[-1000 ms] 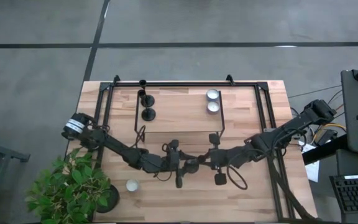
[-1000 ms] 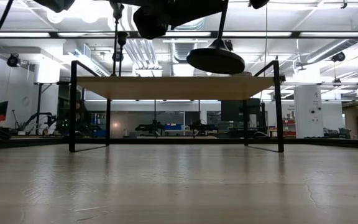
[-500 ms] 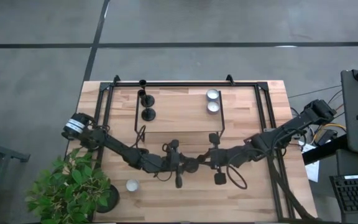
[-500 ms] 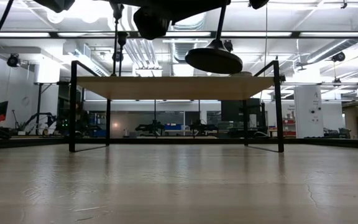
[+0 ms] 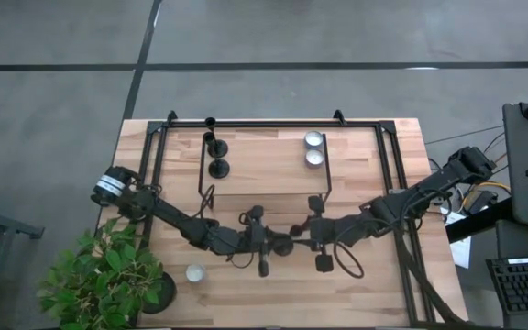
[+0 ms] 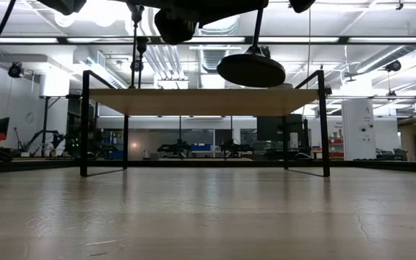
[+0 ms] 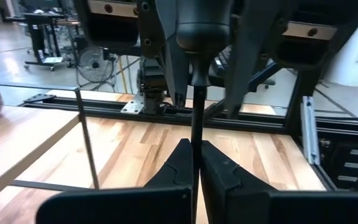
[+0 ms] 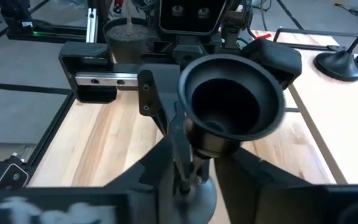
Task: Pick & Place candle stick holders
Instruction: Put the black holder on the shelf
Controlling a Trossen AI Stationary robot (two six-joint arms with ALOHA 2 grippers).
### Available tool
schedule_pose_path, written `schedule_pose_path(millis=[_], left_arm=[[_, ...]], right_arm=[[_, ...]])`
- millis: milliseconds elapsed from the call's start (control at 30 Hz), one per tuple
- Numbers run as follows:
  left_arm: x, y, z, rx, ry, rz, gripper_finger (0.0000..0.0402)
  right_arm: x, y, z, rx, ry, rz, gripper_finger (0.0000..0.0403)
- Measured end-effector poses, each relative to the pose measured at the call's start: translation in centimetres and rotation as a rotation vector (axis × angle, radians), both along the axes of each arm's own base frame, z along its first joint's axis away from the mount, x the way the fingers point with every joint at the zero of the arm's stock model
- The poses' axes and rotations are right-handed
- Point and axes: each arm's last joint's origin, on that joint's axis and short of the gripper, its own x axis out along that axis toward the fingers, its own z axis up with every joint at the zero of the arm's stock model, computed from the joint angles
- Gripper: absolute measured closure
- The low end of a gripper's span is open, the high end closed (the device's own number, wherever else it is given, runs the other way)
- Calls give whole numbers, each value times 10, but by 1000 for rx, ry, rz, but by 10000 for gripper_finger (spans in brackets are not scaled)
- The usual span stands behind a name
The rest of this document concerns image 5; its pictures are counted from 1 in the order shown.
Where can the black support beam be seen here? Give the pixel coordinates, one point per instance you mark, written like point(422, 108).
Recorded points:
point(484, 222)

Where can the green potted plant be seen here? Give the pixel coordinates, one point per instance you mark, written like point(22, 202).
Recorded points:
point(108, 270)

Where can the black power adapter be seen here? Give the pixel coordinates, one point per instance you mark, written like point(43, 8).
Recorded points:
point(483, 201)

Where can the white paper sheet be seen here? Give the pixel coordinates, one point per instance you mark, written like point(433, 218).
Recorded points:
point(462, 252)

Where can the wooden shelf riser black legs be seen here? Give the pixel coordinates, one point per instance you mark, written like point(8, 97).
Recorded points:
point(268, 169)

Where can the black aluminium rig frame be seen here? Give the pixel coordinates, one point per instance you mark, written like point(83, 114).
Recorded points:
point(268, 124)

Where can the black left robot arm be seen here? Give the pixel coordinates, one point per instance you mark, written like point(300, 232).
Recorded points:
point(177, 220)

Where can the grey keyboard desk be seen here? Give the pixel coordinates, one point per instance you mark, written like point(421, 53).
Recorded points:
point(511, 238)

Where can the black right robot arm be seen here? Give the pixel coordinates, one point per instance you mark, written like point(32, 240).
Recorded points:
point(410, 201)

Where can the black metal candlestick holder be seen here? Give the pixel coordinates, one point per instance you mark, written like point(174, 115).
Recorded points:
point(285, 248)
point(218, 149)
point(219, 169)

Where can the black computer keyboard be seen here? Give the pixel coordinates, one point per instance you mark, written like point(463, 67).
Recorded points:
point(525, 286)

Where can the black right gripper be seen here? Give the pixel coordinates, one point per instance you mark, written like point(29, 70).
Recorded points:
point(337, 229)

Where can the silver tealight candle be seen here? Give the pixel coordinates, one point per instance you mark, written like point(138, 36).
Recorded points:
point(315, 158)
point(313, 139)

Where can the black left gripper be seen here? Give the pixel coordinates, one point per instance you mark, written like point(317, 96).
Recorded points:
point(256, 240)

